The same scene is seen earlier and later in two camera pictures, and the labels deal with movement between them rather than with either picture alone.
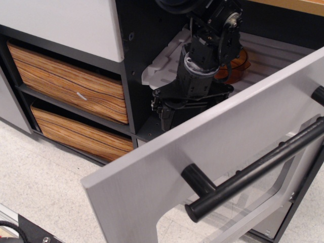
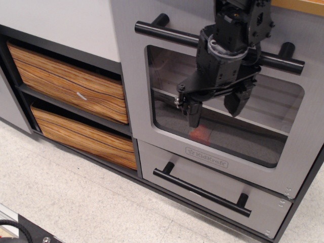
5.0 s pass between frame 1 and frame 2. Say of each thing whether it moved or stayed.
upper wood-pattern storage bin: stayed
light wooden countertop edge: stayed
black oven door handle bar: moved
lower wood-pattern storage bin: stayed
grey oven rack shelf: moved
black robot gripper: moved
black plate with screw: stayed
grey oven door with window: moved
